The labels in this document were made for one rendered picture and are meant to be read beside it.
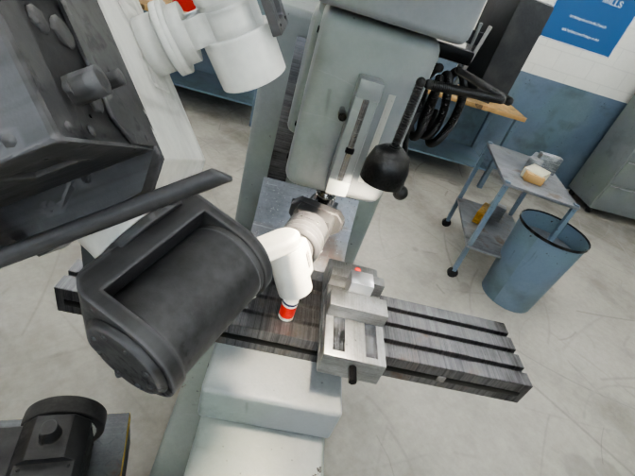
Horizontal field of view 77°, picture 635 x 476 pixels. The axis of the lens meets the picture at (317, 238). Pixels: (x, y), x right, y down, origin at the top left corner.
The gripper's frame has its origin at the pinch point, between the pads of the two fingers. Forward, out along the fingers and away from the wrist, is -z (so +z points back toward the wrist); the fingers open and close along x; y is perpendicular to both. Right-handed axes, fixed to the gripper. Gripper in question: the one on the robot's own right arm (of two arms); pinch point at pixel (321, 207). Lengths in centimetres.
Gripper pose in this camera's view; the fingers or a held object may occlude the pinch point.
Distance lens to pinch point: 90.8
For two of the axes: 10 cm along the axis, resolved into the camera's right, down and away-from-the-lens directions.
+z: -2.7, 5.0, -8.3
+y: -2.6, 7.9, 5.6
